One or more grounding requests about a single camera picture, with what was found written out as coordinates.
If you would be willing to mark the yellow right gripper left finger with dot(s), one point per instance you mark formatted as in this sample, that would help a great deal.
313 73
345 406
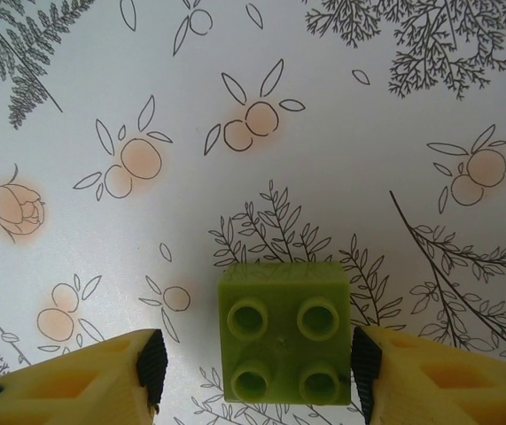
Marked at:
57 389

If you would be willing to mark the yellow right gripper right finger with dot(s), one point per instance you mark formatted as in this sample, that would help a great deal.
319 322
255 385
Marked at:
456 389

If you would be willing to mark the small lime green lego brick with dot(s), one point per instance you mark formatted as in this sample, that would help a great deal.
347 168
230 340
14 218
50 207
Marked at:
283 336

